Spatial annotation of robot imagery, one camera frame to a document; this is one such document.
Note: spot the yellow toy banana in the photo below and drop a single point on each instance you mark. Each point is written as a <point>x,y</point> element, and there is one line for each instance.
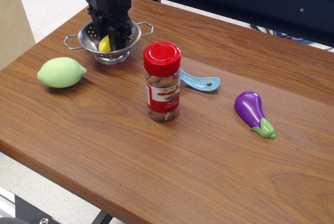
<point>105,46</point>

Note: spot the small steel colander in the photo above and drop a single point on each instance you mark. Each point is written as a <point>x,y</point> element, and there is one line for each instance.
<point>88,40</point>

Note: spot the light wooden panel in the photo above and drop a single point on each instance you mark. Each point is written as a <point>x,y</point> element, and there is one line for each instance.
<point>16,33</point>

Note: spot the light blue toy spoon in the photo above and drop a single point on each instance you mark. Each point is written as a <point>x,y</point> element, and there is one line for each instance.
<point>206,84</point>

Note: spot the green toy lime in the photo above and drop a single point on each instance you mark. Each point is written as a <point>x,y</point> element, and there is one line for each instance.
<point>61,72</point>

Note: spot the purple toy eggplant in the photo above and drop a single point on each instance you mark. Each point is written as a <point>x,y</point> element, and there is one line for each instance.
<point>248,106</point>

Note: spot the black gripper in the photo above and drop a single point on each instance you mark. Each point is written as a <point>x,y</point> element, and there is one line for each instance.
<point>110,17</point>

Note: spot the aluminium rail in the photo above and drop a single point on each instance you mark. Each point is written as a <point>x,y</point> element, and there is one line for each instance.
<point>7,203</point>

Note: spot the black table leg bracket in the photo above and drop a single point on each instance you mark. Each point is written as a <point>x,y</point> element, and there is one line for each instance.
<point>27,213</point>

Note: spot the red-lidded bay leaves jar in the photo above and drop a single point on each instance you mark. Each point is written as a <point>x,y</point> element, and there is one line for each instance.
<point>162,65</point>

